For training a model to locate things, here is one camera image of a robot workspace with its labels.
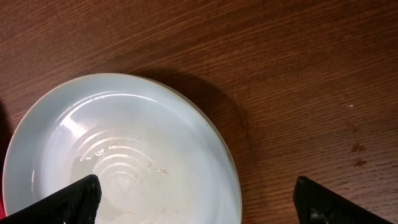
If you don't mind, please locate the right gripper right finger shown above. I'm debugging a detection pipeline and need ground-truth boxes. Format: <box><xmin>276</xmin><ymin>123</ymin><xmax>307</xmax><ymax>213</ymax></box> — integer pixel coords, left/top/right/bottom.
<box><xmin>293</xmin><ymin>176</ymin><xmax>391</xmax><ymax>224</ymax></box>

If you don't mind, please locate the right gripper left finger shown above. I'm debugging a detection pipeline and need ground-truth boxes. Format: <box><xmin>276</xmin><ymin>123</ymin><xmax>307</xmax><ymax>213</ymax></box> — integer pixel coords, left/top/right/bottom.
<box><xmin>1</xmin><ymin>174</ymin><xmax>102</xmax><ymax>224</ymax></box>

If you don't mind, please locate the light blue plate top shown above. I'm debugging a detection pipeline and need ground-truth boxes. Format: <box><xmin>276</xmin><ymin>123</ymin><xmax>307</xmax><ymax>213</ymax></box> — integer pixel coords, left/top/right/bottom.
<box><xmin>2</xmin><ymin>73</ymin><xmax>242</xmax><ymax>224</ymax></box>

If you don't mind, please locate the red plastic tray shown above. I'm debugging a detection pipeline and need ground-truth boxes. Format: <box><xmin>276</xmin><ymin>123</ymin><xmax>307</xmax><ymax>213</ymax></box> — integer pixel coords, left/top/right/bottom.
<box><xmin>0</xmin><ymin>200</ymin><xmax>6</xmax><ymax>219</ymax></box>

